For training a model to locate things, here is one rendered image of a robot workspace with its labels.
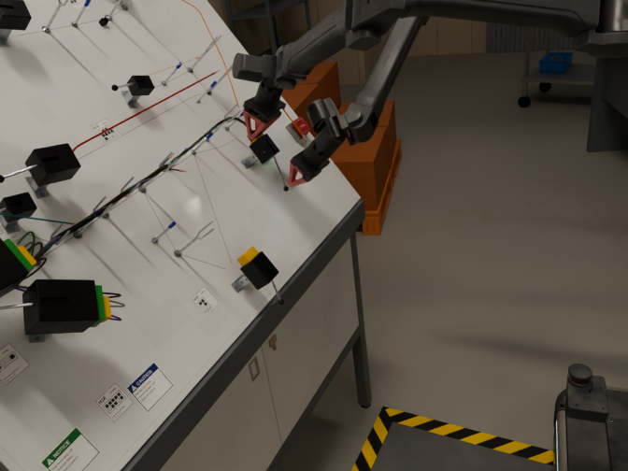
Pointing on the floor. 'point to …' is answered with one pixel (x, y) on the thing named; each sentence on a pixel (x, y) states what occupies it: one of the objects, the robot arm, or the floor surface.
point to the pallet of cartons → (316, 85)
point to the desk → (609, 107)
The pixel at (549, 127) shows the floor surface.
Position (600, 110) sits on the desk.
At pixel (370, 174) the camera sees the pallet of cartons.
